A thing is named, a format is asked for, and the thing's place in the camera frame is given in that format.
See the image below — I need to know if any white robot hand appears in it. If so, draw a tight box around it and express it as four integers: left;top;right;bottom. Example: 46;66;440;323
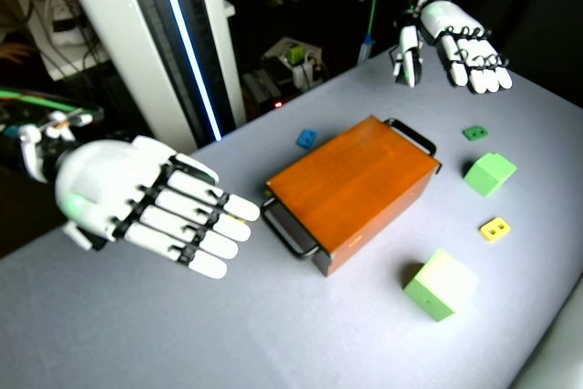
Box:
54;135;261;281
392;0;515;95

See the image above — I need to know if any person's hand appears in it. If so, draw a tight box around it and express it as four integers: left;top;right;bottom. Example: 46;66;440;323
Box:
0;41;34;65

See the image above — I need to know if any orange wooden box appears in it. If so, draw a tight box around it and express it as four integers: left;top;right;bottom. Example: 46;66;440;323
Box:
260;114;443;277

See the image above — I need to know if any white device on shelf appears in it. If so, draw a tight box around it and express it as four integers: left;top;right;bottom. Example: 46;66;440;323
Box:
43;0;90;46

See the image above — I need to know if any white column with blue light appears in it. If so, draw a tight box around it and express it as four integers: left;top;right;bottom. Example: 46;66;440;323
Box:
54;0;247;153

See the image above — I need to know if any small green two-hole block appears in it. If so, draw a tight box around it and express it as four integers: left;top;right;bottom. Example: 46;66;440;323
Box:
462;125;489;142

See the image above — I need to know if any white power adapter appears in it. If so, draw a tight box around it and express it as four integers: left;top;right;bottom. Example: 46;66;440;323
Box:
291;60;320;92

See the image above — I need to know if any green yellow plug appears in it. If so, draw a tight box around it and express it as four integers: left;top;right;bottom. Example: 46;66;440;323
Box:
284;42;305;65

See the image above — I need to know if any green house-shaped block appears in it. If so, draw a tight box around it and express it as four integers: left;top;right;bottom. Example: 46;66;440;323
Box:
463;151;518;199

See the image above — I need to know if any grey table cloth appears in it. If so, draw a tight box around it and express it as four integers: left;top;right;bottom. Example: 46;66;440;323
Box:
0;45;583;389

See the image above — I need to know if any white power strip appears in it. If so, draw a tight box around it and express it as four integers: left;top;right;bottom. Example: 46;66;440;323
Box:
262;36;325;72

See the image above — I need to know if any small blue two-hole block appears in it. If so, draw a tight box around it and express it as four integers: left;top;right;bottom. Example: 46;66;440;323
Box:
295;128;320;149

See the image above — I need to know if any small yellow two-hole block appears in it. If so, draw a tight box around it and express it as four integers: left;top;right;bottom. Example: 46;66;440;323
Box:
478;216;512;243

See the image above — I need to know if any large green cube block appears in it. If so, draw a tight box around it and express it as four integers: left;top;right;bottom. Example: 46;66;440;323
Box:
403;248;480;322

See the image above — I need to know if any blue grey cable plug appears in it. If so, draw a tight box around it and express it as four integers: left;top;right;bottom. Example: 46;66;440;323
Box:
357;33;377;66

